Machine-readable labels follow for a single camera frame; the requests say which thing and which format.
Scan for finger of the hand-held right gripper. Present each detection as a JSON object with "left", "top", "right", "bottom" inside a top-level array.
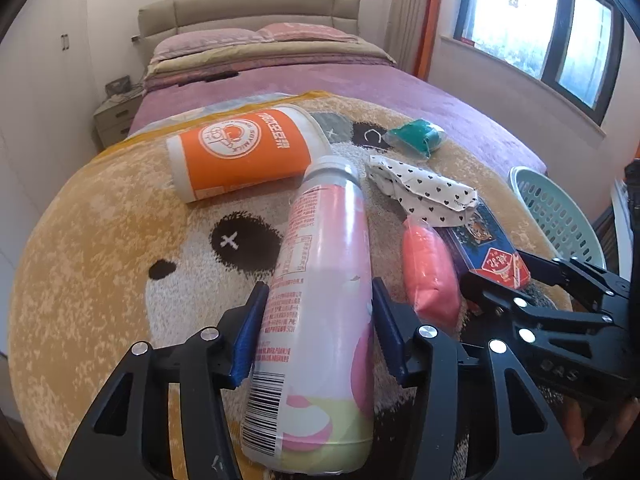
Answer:
[
  {"left": 460, "top": 271, "right": 613, "bottom": 346},
  {"left": 517, "top": 250, "right": 628, "bottom": 313}
]

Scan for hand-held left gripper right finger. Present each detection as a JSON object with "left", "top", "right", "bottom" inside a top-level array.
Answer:
[{"left": 371, "top": 277, "right": 583, "bottom": 480}]

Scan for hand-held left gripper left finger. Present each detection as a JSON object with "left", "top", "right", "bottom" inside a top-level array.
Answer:
[{"left": 56, "top": 281, "right": 271, "bottom": 480}]

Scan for blue printed box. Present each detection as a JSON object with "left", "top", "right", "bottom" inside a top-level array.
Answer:
[{"left": 437, "top": 199, "right": 532, "bottom": 291}]

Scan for green plastic basket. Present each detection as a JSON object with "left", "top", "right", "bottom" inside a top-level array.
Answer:
[{"left": 509, "top": 166, "right": 608, "bottom": 271}]

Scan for pink drink bottle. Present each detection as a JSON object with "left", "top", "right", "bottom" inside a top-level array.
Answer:
[{"left": 240, "top": 155, "right": 376, "bottom": 476}]

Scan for person's right hand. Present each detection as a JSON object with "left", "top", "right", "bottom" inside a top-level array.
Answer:
[{"left": 565, "top": 395, "right": 640, "bottom": 466}]

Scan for pink packet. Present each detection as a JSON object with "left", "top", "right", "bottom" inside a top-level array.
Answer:
[{"left": 402, "top": 216, "right": 462, "bottom": 328}]

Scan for white heart-print paper bag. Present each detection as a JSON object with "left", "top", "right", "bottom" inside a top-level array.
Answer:
[{"left": 366, "top": 155, "right": 478, "bottom": 226}]

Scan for bear printed blanket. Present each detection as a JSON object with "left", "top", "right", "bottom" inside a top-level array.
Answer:
[{"left": 10, "top": 91, "right": 573, "bottom": 480}]

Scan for orange paper cup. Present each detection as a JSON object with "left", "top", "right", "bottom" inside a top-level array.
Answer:
[{"left": 166, "top": 104, "right": 333, "bottom": 204}]

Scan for green packet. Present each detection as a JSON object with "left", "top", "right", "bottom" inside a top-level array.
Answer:
[{"left": 385, "top": 119, "right": 446, "bottom": 161}]

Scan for beige nightstand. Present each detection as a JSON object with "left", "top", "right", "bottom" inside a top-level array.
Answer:
[{"left": 94, "top": 95, "right": 143, "bottom": 151}]

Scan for purple bedspread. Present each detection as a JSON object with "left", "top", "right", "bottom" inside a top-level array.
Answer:
[{"left": 127, "top": 57, "right": 548, "bottom": 176}]

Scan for dark framed window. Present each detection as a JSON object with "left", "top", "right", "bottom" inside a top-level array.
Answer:
[{"left": 452, "top": 0, "right": 626, "bottom": 126}]

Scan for folded green quilt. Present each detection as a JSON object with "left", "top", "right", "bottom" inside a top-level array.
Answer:
[{"left": 145, "top": 40, "right": 396, "bottom": 81}]

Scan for purple pillow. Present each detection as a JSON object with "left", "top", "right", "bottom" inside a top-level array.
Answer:
[{"left": 152, "top": 30, "right": 263, "bottom": 58}]

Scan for beige and orange curtain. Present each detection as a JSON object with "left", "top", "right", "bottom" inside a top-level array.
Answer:
[{"left": 385, "top": 0, "right": 448, "bottom": 81}]

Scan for pink pillow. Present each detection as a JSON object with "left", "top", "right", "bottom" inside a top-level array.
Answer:
[{"left": 257, "top": 22, "right": 358, "bottom": 43}]

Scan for beige bed headboard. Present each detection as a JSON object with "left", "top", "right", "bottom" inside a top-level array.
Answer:
[{"left": 137, "top": 0, "right": 362, "bottom": 63}]

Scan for white wardrobe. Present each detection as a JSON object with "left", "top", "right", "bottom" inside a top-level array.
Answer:
[{"left": 0, "top": 0, "right": 101, "bottom": 241}]

